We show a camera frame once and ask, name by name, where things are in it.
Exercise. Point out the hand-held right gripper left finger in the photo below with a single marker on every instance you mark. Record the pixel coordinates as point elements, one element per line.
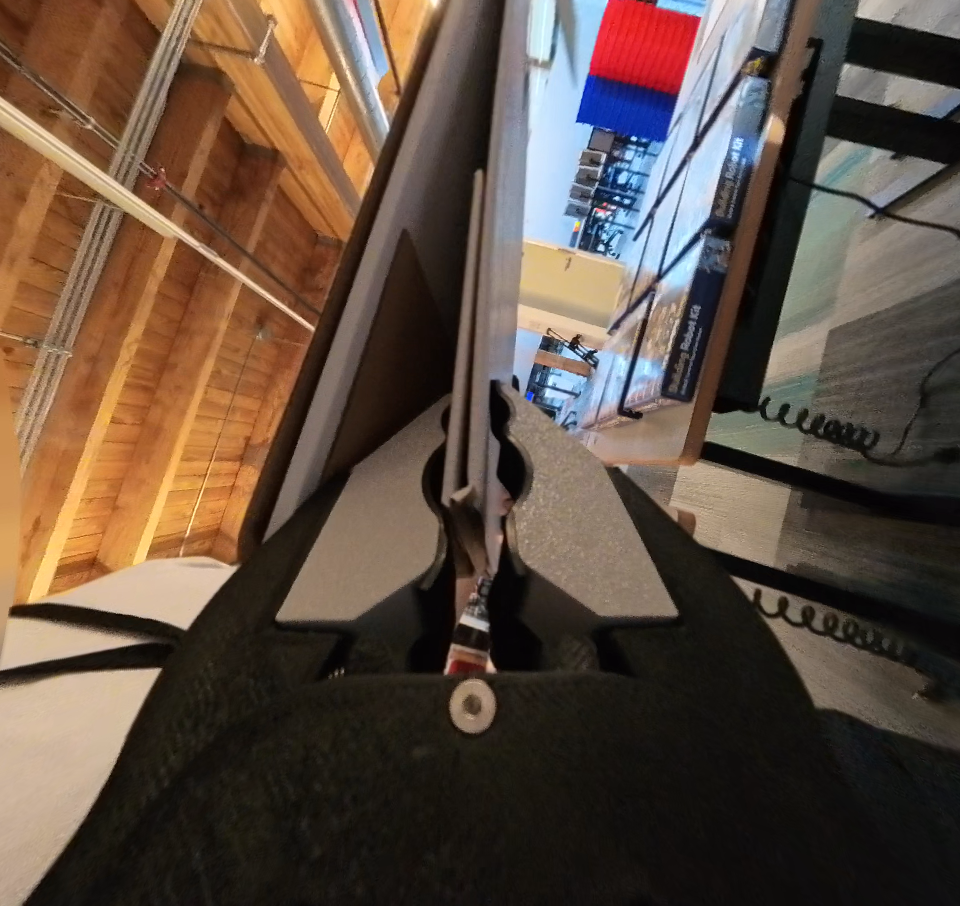
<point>360,546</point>

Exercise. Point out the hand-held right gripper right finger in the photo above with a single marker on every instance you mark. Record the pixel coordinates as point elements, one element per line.
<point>592,539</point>

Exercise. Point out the tan cardboard sheet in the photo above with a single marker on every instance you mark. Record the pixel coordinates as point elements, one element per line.
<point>469,321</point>

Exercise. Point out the white cardboard sheet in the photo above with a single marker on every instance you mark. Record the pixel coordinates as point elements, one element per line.
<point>420,134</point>

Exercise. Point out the red white box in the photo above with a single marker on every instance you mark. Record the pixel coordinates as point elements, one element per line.
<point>469,636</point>

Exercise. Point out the dark blue kit box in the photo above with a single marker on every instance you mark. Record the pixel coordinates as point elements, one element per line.
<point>705,306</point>

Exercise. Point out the white ceiling pipe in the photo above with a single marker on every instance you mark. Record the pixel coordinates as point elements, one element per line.
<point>225,261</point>

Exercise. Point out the red and blue wall panel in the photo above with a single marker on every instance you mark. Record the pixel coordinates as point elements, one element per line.
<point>637,44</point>

